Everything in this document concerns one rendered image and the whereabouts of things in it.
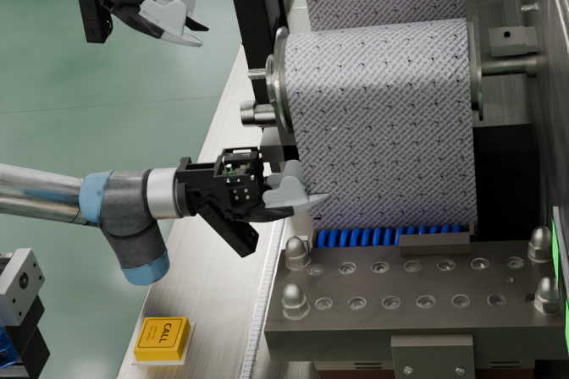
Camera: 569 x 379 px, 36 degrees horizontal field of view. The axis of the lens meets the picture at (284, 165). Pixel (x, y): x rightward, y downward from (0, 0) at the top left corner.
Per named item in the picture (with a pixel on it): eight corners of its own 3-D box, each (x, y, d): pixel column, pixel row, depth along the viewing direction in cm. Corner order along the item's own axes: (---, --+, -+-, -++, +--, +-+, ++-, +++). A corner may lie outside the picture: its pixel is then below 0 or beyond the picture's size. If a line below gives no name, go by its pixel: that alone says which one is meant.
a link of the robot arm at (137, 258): (156, 239, 144) (138, 187, 138) (180, 276, 136) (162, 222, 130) (112, 259, 142) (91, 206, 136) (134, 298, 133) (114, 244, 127)
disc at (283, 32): (301, 96, 130) (284, 8, 122) (304, 96, 130) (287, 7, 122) (287, 155, 119) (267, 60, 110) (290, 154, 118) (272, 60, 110)
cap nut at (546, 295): (533, 294, 110) (532, 268, 107) (562, 294, 109) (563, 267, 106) (535, 315, 107) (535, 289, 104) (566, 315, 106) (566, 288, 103)
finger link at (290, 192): (322, 180, 118) (256, 183, 120) (328, 214, 121) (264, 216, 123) (324, 167, 120) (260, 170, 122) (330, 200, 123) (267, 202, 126)
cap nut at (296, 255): (287, 254, 124) (281, 229, 122) (312, 253, 123) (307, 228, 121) (284, 271, 121) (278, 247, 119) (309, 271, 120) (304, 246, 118)
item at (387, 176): (315, 234, 128) (295, 130, 118) (477, 227, 123) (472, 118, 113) (314, 236, 128) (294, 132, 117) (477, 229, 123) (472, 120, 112)
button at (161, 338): (148, 327, 135) (144, 316, 134) (191, 326, 134) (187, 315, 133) (136, 362, 130) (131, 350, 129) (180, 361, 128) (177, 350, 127)
